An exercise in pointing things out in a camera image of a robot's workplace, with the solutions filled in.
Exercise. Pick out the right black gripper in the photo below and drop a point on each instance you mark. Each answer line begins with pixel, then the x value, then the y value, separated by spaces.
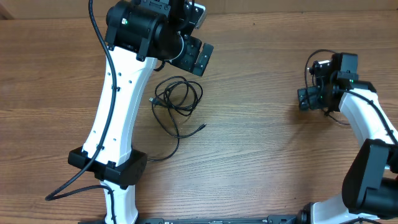
pixel 311 92

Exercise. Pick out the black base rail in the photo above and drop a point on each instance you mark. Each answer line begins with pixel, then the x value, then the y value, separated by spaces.
pixel 271 219

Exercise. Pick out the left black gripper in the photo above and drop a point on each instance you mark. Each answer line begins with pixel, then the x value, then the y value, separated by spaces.
pixel 192 46

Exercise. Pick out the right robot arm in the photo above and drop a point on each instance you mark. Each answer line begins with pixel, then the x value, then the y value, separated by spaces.
pixel 366 195

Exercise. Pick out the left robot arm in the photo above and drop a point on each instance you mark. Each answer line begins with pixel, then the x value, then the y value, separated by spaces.
pixel 139 34

